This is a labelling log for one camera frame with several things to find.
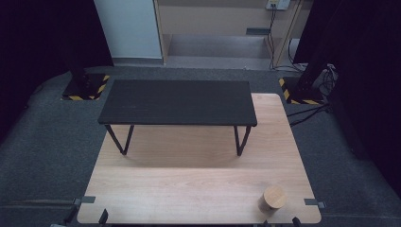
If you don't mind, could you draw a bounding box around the black floor cable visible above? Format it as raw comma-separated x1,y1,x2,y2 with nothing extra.
286,103,333,128

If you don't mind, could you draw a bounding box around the round wooden canister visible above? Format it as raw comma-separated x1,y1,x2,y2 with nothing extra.
257,184,288,214

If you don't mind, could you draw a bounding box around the wall power socket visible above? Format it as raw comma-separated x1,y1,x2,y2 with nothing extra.
265,0,291,11

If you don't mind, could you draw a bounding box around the white cabinet panel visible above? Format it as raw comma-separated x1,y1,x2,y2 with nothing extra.
93,0,164,60

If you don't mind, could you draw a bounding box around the black desktop shelf riser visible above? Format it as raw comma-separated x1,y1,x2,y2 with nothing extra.
96,79,258,157

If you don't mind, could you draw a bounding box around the grey table clamp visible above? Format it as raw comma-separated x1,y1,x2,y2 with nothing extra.
73,195,96,206
304,198,327,209

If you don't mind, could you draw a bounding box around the black stand with striped base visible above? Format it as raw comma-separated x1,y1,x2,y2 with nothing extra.
278,41,332,106
61,46,111,101

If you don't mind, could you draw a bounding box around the black cable bundle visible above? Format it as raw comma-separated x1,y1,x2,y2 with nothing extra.
315,63,339,98

